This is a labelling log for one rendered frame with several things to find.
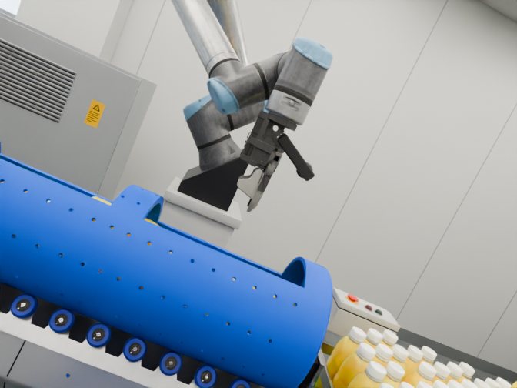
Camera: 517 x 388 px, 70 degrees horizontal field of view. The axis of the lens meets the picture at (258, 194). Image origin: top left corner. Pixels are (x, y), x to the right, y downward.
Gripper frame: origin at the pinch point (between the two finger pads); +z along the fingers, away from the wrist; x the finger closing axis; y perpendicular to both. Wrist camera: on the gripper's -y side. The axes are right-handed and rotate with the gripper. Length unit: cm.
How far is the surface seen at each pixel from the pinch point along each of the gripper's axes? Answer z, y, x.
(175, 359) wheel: 31.9, 2.4, 14.5
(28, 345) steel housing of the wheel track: 39, 29, 16
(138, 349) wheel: 32.6, 9.7, 15.1
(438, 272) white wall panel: 36, -238, -296
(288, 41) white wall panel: -104, 11, -270
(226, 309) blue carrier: 16.4, -2.0, 18.2
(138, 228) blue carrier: 10.1, 18.7, 14.7
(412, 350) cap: 20, -55, -8
